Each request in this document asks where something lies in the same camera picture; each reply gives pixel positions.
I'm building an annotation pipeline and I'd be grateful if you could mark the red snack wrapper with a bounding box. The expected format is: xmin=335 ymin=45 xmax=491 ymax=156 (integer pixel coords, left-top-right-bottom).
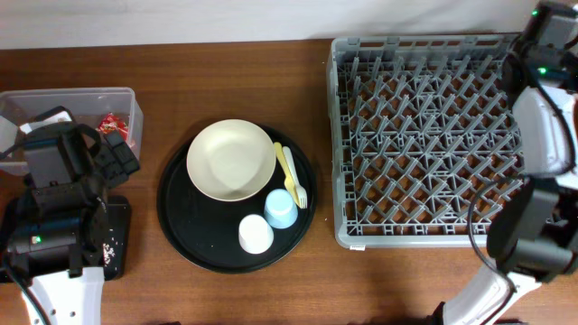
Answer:
xmin=97 ymin=112 xmax=135 ymax=149

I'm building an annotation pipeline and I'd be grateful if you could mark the light blue plastic cup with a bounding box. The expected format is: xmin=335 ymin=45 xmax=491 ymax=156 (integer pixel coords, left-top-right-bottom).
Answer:
xmin=264 ymin=189 xmax=298 ymax=229

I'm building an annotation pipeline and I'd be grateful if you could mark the cooked rice pile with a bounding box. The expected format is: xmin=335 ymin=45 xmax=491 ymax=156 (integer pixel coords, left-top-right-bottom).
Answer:
xmin=103 ymin=226 xmax=124 ymax=267

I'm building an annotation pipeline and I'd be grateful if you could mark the grey dishwasher rack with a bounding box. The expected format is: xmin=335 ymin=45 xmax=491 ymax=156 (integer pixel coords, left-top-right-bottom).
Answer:
xmin=325 ymin=33 xmax=578 ymax=250

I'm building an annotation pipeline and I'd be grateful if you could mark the black round tray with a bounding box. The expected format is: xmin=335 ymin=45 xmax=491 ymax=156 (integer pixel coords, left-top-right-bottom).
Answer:
xmin=157 ymin=125 xmax=318 ymax=274

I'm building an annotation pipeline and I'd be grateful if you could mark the cream large bowl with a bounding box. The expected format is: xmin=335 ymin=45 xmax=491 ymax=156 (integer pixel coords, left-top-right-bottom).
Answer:
xmin=186 ymin=119 xmax=276 ymax=202

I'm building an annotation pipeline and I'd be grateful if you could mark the black rectangular tray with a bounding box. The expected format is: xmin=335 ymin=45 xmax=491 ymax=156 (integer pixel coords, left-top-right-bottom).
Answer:
xmin=0 ymin=194 xmax=133 ymax=283

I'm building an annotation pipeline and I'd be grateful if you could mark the yellow plastic spoon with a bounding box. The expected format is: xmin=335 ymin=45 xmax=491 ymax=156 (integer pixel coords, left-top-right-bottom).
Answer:
xmin=274 ymin=142 xmax=300 ymax=207

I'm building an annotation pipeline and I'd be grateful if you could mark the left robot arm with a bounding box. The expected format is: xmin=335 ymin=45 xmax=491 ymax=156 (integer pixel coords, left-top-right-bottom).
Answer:
xmin=1 ymin=122 xmax=139 ymax=324

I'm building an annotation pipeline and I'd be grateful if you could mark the clear plastic waste bin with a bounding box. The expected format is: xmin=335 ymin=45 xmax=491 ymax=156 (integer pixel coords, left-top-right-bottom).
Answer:
xmin=1 ymin=87 xmax=144 ymax=157

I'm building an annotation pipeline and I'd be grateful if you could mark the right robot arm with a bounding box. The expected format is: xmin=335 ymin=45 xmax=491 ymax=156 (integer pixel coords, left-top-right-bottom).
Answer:
xmin=430 ymin=34 xmax=577 ymax=324

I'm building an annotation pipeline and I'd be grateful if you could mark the white plastic cup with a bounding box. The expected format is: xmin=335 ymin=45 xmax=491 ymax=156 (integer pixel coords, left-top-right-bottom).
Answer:
xmin=238 ymin=214 xmax=274 ymax=255

